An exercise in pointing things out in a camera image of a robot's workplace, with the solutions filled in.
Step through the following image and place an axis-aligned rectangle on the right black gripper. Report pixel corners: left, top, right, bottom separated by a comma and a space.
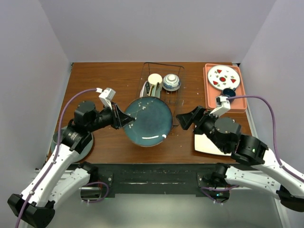
175, 104, 226, 152

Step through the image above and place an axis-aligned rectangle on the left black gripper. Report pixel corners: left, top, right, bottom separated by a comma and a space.
87, 101, 134, 132

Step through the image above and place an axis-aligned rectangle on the dark plate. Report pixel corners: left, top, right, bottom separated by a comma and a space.
123, 96, 173, 147

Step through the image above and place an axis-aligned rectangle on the white plate teal lettered rim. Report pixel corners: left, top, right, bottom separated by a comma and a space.
139, 81, 150, 97

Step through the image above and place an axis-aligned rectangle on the blue floral white bowl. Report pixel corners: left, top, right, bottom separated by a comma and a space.
162, 74, 181, 92

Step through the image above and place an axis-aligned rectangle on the cream ceramic mug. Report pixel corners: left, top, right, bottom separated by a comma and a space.
148, 73, 163, 89

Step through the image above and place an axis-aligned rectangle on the green plate with flower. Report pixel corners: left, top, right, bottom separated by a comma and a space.
154, 83, 162, 98

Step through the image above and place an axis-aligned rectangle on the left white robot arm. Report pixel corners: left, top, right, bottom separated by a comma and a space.
8, 101, 135, 228

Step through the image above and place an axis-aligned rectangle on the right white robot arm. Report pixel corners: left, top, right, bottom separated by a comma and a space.
176, 106, 304, 212

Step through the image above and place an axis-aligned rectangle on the dark blue cup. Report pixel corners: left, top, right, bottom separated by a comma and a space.
221, 88, 236, 103

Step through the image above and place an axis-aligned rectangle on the grey-green round plate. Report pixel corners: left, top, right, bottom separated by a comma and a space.
60, 126, 94, 163

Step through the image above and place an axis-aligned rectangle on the salmon pink tray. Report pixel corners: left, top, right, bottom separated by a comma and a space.
203, 63, 246, 109

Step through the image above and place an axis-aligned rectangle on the watermelon pattern white plate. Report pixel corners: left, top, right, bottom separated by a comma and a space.
207, 65, 241, 91

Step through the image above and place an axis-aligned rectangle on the black wire dish rack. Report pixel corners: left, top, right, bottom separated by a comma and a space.
135, 62, 185, 128

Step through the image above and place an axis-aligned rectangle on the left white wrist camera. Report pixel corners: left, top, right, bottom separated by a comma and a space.
96, 88, 116, 109

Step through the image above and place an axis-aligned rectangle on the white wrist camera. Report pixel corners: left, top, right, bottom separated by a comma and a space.
96, 88, 116, 109
209, 95, 231, 117

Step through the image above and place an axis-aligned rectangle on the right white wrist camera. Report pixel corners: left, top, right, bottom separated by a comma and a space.
209, 95, 231, 117

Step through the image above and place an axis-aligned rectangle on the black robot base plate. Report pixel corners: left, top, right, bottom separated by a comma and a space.
80, 164, 231, 203

